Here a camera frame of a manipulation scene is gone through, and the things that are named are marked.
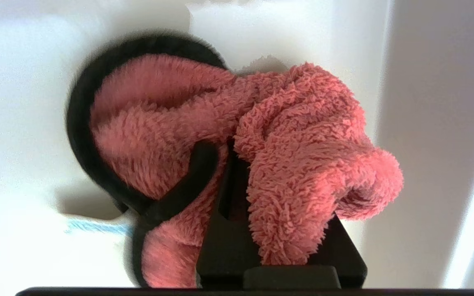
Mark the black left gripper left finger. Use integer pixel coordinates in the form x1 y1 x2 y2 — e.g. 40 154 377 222
196 142 262 288

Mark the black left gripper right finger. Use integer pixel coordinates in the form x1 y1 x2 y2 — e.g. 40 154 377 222
307 214 367 288

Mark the pink cloth black trim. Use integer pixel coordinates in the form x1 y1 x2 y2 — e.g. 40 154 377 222
66 31 404 288

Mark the beige sink basin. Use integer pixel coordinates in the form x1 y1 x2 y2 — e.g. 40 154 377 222
360 0 474 288

